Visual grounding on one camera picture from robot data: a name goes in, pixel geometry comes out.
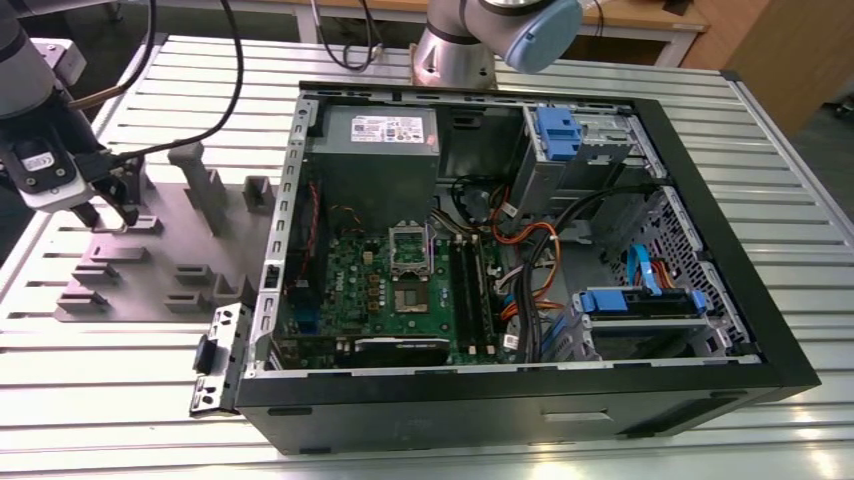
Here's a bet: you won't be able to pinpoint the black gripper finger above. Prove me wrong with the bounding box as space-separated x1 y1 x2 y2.
69 195 101 230
98 159 145 229

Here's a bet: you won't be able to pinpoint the metal socket cover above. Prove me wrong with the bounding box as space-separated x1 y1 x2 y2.
387 219 432 279

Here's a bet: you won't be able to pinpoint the wire locking lever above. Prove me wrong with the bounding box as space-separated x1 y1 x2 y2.
425 219 441 277

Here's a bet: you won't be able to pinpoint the CPU socket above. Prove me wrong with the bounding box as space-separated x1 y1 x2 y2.
391 279 432 315

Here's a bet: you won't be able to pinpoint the grey parts rack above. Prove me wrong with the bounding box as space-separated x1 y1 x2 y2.
52 139 281 325

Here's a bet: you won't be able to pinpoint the grey power supply unit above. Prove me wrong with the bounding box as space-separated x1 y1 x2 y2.
302 102 443 236

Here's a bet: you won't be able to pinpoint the green Dell motherboard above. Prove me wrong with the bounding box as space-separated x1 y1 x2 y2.
276 227 519 369

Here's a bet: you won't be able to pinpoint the black Nvidia graphics card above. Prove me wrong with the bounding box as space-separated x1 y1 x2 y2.
336 335 449 367

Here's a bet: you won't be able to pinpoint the blue plastic drive latch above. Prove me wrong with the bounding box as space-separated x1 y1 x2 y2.
532 107 583 162

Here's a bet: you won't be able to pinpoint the black PC case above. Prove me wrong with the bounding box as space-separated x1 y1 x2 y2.
232 79 823 456

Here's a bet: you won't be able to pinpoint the silver drive cage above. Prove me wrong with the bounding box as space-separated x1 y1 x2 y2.
512 104 661 221

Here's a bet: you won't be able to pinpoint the blue disk carrier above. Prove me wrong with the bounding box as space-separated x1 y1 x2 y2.
573 287 709 321

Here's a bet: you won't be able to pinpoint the silver disk bay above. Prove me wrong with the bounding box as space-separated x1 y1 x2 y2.
569 294 735 364

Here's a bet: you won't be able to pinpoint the wooden desk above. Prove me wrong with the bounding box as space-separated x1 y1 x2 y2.
579 0 709 69

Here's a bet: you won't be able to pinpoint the brown wooden cabinet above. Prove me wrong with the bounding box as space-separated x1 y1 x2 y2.
679 0 854 136

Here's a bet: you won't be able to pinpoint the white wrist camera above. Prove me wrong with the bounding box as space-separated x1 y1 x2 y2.
2 134 93 216

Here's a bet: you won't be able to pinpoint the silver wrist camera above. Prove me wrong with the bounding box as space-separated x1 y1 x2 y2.
32 42 89 86

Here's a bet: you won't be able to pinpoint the black camera cable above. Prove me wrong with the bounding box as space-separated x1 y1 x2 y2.
65 0 160 109
98 0 245 164

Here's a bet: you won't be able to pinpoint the silver card retainer bracket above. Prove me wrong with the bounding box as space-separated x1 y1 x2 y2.
188 301 258 419

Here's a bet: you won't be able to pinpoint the yellow and black power cables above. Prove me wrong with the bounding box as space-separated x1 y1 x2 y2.
429 204 485 239

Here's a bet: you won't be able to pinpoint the orange wire bundle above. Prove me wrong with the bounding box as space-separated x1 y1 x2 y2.
489 187 565 321

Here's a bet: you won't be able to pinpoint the blue data cable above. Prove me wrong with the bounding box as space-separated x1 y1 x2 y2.
536 314 572 361
625 242 668 296

